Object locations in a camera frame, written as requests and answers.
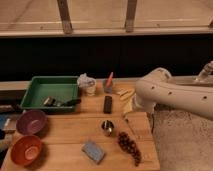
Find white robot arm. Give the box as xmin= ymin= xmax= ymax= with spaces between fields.
xmin=132 ymin=68 xmax=213 ymax=121

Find purple bowl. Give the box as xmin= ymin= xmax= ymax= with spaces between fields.
xmin=16 ymin=110 xmax=47 ymax=135

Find orange bowl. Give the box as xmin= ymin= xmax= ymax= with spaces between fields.
xmin=10 ymin=135 xmax=42 ymax=166

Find grey cup with red utensil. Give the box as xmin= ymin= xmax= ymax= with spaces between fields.
xmin=103 ymin=72 xmax=114 ymax=93

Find black rectangular block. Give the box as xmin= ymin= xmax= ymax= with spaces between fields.
xmin=103 ymin=96 xmax=112 ymax=114

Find white cup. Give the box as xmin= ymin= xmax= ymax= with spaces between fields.
xmin=84 ymin=81 xmax=96 ymax=96

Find yellow wooden pieces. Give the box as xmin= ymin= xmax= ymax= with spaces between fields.
xmin=117 ymin=89 xmax=135 ymax=114

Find metal spoon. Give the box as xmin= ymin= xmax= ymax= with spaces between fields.
xmin=122 ymin=114 xmax=137 ymax=137

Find shiny metal cup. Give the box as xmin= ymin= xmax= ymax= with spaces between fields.
xmin=101 ymin=120 xmax=114 ymax=136

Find green plastic tray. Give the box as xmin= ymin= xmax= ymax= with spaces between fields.
xmin=21 ymin=76 xmax=79 ymax=113

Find bunch of dark grapes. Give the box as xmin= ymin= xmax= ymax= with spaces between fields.
xmin=118 ymin=132 xmax=142 ymax=166

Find black brush in tray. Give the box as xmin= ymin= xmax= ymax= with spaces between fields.
xmin=43 ymin=97 xmax=81 ymax=107

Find blue sponge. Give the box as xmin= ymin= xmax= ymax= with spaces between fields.
xmin=82 ymin=140 xmax=105 ymax=164

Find metal rail on right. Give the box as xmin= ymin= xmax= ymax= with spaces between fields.
xmin=169 ymin=76 xmax=213 ymax=87

